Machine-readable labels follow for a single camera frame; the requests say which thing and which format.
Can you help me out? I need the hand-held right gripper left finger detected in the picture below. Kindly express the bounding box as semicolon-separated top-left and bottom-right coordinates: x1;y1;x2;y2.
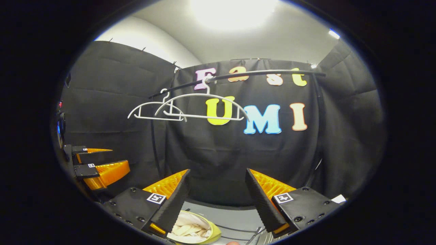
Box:
102;169;192;239

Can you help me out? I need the white plastic hanger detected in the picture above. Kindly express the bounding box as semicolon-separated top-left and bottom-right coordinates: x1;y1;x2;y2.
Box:
155;76;250;122
128;88;187;122

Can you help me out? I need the cream collared shirt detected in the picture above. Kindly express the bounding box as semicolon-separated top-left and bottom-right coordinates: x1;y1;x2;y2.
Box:
172;214;212;239

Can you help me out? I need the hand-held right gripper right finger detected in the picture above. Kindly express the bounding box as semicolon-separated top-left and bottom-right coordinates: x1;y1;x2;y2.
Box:
245;168;337;238

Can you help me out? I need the black backdrop cloth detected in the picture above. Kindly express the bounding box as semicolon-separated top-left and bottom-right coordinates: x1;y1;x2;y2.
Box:
56;41;387;206

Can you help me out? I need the black clothes rack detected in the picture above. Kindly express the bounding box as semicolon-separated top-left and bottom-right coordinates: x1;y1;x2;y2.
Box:
148;69;327;189

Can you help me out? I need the large ceiling light panel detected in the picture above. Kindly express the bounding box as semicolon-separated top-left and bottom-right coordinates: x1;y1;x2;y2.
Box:
189;0;278;31

